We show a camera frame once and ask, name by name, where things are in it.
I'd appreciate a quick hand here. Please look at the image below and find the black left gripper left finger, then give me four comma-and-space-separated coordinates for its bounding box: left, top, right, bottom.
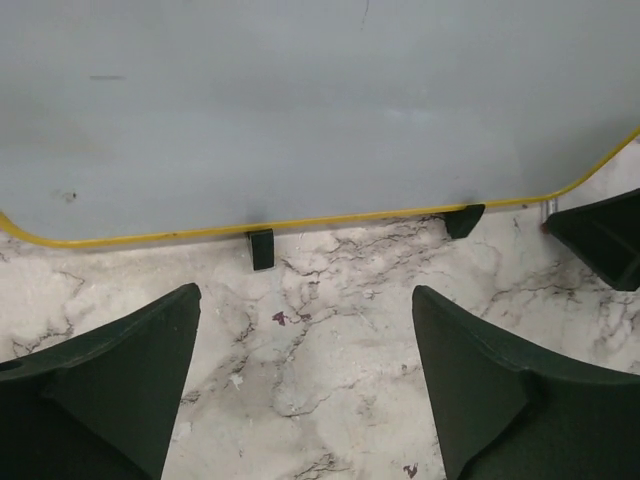
1, 283, 201, 479

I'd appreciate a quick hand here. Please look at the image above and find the yellow framed whiteboard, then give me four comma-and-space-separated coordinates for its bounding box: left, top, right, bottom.
1, 1, 639, 248

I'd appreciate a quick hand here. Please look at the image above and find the black whiteboard foot middle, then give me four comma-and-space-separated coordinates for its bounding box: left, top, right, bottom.
246, 229, 275, 272

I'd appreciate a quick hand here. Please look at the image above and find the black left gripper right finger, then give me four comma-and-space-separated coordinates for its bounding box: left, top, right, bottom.
412, 286, 639, 479

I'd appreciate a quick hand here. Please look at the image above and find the black whiteboard foot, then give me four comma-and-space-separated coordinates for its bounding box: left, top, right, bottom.
246, 229, 275, 272
443, 204, 486, 240

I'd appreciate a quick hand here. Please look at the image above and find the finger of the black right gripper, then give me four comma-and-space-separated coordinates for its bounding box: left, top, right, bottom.
545, 189, 640, 292

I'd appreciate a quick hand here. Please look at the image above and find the metal whiteboard stand leg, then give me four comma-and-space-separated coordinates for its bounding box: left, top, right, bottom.
541, 198, 558, 222

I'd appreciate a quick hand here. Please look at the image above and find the black whiteboard foot right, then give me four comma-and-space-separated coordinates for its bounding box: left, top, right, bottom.
443, 204, 486, 240

